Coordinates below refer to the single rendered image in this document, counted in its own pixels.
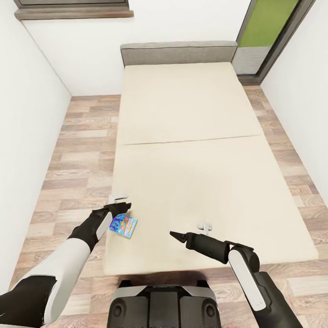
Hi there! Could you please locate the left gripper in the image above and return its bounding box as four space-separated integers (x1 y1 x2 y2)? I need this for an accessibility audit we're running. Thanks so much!
107 202 132 218

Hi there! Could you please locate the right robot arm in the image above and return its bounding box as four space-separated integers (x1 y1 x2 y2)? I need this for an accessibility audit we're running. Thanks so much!
170 221 303 328

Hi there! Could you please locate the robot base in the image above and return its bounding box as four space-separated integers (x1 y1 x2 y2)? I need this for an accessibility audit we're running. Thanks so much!
107 280 221 328

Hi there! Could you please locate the board game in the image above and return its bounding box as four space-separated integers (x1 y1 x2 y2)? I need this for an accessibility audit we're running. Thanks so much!
108 214 138 238

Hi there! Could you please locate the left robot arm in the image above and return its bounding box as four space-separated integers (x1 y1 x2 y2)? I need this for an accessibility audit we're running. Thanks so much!
0 193 132 328

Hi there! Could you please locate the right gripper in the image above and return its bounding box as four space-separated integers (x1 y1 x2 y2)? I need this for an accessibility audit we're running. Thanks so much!
170 231 216 259

